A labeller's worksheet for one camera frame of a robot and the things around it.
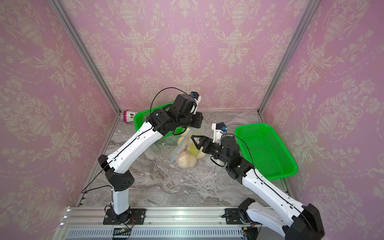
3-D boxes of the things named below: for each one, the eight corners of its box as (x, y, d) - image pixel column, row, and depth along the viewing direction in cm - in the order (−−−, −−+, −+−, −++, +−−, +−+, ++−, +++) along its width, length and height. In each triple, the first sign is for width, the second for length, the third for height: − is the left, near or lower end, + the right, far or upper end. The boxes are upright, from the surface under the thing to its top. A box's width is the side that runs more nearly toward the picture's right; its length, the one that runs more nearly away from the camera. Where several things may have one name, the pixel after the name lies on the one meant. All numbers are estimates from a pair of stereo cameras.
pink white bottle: (125, 124, 115) (121, 116, 108) (127, 117, 119) (123, 110, 113) (136, 124, 115) (132, 116, 108) (138, 117, 119) (134, 110, 112)
